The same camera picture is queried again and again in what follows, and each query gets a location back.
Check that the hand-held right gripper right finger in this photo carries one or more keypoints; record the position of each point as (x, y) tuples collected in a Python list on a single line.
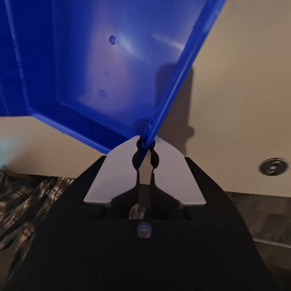
[(177, 177)]

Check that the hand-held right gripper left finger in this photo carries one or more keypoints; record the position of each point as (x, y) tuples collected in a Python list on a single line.
[(113, 175)]

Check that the blue plastic bin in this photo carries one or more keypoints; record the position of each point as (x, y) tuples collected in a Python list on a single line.
[(91, 56)]

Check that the round metal table grommet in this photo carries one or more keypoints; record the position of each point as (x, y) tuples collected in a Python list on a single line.
[(272, 167)]

